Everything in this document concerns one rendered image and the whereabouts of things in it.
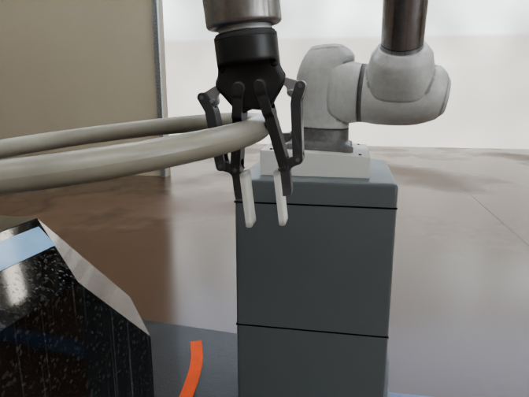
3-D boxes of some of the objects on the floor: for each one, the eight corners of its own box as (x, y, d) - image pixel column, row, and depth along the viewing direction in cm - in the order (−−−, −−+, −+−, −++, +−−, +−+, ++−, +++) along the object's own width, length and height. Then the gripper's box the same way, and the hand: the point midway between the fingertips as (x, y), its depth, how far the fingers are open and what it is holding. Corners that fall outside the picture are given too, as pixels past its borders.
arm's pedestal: (252, 361, 178) (250, 153, 160) (386, 374, 170) (400, 157, 152) (216, 460, 131) (209, 181, 112) (400, 486, 122) (423, 189, 104)
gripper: (318, 24, 56) (333, 211, 61) (188, 42, 60) (214, 219, 65) (312, 15, 49) (331, 228, 54) (166, 37, 52) (197, 235, 58)
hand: (264, 198), depth 59 cm, fingers open, 4 cm apart
